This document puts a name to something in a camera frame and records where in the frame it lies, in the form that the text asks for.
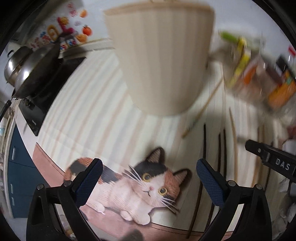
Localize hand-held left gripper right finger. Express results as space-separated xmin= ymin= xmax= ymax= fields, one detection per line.
xmin=196 ymin=158 xmax=272 ymax=241

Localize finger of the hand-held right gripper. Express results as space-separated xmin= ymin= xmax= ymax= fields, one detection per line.
xmin=245 ymin=138 xmax=296 ymax=181

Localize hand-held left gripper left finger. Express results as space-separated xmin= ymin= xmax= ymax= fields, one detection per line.
xmin=26 ymin=158 xmax=103 ymax=241

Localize light wooden chopstick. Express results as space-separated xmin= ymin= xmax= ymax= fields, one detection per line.
xmin=252 ymin=126 xmax=264 ymax=185
xmin=228 ymin=107 xmax=238 ymax=181
xmin=182 ymin=78 xmax=224 ymax=139

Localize beige ribbed utensil cup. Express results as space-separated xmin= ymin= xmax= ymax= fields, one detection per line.
xmin=103 ymin=0 xmax=214 ymax=116

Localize crumpled white paper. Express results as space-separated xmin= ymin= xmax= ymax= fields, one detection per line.
xmin=276 ymin=179 xmax=296 ymax=232

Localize cat printed striped mat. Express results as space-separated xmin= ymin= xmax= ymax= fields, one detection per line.
xmin=32 ymin=52 xmax=288 ymax=241

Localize blue cabinet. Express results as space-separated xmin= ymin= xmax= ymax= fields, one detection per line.
xmin=6 ymin=125 xmax=49 ymax=219

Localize orange and black packet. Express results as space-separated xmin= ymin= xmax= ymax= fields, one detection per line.
xmin=268 ymin=56 xmax=296 ymax=110

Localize clear plastic storage bin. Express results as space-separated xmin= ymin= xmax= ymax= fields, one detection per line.
xmin=225 ymin=35 xmax=296 ymax=117

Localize black induction cooktop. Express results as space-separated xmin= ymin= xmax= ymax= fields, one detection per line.
xmin=18 ymin=57 xmax=86 ymax=137

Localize yellow carton box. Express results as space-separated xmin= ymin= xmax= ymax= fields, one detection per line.
xmin=232 ymin=37 xmax=252 ymax=80

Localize black wok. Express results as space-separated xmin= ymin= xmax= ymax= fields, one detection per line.
xmin=11 ymin=35 xmax=79 ymax=100

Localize green handled tool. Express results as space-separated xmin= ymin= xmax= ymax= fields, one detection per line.
xmin=219 ymin=31 xmax=239 ymax=42

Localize colourful wall stickers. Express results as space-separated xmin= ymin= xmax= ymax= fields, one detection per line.
xmin=30 ymin=2 xmax=93 ymax=52

